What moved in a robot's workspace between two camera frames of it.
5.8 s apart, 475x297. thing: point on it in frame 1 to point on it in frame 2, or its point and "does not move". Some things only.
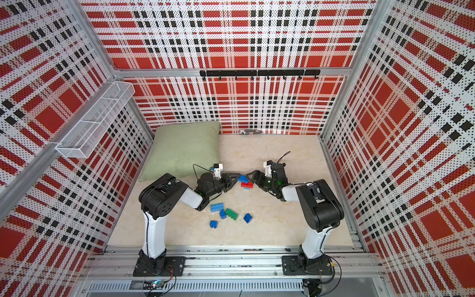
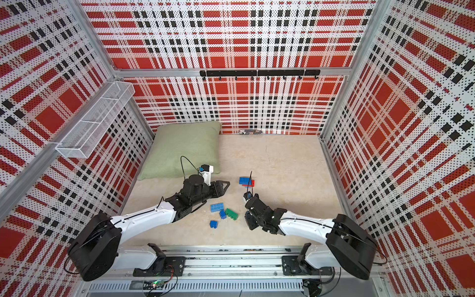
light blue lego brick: [217, 207] does not move
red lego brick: [249, 184] does not move
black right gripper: [258, 182] to [248, 217]
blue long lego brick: [243, 179] does not move
